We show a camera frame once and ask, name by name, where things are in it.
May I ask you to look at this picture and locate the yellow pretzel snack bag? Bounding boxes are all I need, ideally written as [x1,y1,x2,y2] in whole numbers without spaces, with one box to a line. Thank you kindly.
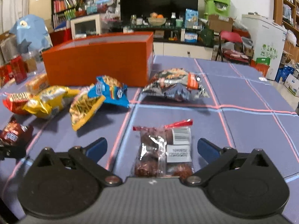
[69,87,105,131]

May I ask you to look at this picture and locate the wooden bookshelf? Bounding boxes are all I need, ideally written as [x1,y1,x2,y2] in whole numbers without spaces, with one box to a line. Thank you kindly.
[273,0,299,46]

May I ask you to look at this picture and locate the red orange snack bag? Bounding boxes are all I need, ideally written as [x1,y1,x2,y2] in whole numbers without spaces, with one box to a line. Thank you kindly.
[3,92,33,115]

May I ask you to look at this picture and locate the blue snack bag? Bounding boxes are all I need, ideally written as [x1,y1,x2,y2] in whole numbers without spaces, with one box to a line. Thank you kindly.
[88,75,129,108]

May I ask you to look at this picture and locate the blue plaid tablecloth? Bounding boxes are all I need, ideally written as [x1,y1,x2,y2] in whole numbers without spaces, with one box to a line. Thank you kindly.
[1,56,298,223]

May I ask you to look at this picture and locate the blue star paper bag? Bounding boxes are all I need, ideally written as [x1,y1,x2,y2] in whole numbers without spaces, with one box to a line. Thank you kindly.
[10,14,53,54]

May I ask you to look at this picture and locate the mixed nuts clear bag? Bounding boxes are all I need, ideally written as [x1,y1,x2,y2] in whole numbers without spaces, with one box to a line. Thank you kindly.
[142,68,209,102]

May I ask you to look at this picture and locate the brown chocolate cookie bag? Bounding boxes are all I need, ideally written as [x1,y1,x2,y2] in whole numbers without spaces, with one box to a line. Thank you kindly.
[1,117,33,147]

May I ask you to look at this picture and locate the green stacking bins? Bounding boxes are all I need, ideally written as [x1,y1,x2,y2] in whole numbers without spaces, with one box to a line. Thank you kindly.
[204,0,231,19]

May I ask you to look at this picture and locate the red folding chair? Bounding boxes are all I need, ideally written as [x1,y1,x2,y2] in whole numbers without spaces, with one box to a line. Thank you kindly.
[215,31,251,65]

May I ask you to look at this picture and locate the fruit bowl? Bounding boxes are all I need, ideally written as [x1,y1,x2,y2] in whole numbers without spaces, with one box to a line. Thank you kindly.
[147,12,167,26]

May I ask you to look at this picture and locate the clear glass jar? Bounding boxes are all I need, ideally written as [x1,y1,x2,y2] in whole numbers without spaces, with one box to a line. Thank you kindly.
[22,51,38,73]

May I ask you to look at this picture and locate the orange storage box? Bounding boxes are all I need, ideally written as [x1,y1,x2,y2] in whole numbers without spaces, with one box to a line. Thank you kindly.
[42,32,154,88]

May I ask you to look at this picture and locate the white small cabinet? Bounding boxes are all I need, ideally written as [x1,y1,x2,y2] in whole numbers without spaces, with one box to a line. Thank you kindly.
[70,14,101,39]

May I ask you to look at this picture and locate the red dates clear bag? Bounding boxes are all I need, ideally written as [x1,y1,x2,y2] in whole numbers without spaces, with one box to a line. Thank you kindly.
[133,119,193,180]

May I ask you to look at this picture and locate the red soda can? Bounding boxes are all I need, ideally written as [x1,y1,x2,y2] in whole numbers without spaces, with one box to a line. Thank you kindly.
[10,55,27,84]

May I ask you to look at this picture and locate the white tv cabinet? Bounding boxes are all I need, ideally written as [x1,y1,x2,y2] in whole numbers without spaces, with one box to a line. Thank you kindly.
[153,42,213,60]

